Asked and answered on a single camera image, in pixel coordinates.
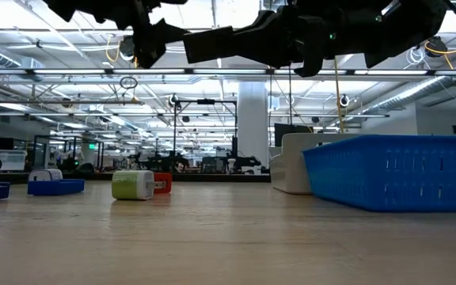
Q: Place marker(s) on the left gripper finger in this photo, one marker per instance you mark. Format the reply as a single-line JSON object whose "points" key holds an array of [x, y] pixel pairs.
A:
{"points": [[164, 2], [153, 43]]}

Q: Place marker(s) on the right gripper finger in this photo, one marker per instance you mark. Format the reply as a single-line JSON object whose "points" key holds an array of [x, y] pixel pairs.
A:
{"points": [[210, 46]]}

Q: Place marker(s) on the red USB wall charger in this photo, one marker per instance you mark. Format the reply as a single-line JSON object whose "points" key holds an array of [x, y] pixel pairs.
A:
{"points": [[167, 177]]}

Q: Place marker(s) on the green white USB charger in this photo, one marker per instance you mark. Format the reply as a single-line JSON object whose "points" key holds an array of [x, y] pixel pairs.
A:
{"points": [[127, 185]]}

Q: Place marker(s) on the white blue USB charger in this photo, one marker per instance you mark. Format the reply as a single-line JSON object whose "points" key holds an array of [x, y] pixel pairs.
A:
{"points": [[45, 175]]}

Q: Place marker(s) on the black background robot arm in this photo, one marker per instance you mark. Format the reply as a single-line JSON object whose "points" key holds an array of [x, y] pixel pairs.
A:
{"points": [[248, 163], [172, 163]]}

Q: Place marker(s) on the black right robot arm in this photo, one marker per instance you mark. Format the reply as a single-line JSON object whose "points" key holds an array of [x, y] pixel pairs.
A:
{"points": [[390, 31]]}

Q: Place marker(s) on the small round ceiling reel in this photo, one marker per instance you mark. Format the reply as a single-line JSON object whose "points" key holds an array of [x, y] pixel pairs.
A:
{"points": [[344, 101], [173, 99]]}

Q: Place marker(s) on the white building column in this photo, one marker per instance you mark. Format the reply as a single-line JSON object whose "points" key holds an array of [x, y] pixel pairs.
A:
{"points": [[253, 118]]}

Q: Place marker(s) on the white plastic tray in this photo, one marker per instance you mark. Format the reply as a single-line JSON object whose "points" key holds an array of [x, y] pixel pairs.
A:
{"points": [[293, 166]]}

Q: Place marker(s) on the blue plastic basket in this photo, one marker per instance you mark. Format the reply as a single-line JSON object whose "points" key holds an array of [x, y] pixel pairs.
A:
{"points": [[390, 174]]}

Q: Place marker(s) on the clear plastic storage bin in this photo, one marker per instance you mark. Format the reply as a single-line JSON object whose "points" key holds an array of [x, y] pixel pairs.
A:
{"points": [[9, 160]]}

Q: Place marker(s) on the black background rig frame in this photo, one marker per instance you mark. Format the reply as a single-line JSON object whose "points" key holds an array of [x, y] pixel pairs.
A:
{"points": [[174, 134]]}

